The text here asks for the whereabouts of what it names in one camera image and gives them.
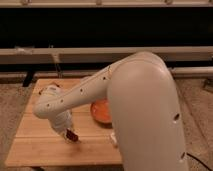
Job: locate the grey metal rail frame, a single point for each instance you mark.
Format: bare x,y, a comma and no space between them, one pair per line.
94,55

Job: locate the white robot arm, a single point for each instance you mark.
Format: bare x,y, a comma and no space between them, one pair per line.
144,106

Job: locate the orange ceramic bowl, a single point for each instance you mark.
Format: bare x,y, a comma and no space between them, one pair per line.
100,111

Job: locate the light wooden table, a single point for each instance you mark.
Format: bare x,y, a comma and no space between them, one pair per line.
36,144

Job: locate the white ribbed gripper body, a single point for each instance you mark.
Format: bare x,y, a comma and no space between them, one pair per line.
61,122

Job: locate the white plastic bottle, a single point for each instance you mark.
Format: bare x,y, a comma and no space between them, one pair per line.
113,139

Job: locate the dark brown rectangular bar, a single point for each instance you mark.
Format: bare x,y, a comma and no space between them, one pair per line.
55,85

